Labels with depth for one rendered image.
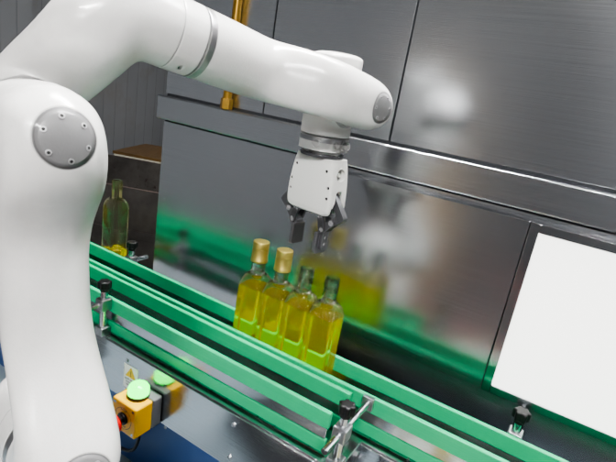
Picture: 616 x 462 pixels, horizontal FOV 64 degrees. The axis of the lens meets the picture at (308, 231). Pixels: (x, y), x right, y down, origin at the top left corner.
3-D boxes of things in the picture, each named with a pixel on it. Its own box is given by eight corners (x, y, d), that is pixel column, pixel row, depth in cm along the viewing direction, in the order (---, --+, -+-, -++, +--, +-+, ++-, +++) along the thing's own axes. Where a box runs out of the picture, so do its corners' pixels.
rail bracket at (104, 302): (113, 336, 110) (115, 281, 107) (83, 348, 104) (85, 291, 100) (102, 329, 112) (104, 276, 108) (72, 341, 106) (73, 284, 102)
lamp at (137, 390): (154, 395, 101) (155, 382, 100) (137, 405, 97) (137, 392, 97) (139, 386, 103) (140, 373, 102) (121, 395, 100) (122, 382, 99)
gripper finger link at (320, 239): (342, 219, 85) (335, 256, 87) (328, 214, 87) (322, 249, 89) (331, 222, 82) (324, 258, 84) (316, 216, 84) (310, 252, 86)
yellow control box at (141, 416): (160, 424, 104) (163, 395, 102) (131, 444, 98) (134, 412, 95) (137, 410, 107) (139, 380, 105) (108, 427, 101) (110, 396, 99)
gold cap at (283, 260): (293, 270, 100) (297, 250, 99) (284, 274, 97) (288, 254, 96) (280, 265, 102) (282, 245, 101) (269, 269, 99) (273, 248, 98)
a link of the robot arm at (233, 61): (252, 4, 54) (407, 85, 75) (182, 5, 65) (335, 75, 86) (231, 85, 55) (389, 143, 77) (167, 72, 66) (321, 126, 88)
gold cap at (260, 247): (270, 262, 103) (273, 242, 101) (258, 265, 100) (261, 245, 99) (258, 257, 105) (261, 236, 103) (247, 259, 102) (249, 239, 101)
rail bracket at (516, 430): (518, 461, 92) (539, 401, 88) (511, 482, 87) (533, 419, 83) (496, 450, 94) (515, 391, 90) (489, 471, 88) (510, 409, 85)
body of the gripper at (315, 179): (359, 153, 83) (347, 215, 87) (314, 141, 89) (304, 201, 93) (332, 153, 78) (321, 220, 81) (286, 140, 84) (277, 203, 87)
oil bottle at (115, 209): (126, 268, 146) (132, 181, 138) (109, 271, 141) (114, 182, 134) (116, 261, 149) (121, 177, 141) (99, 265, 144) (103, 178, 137)
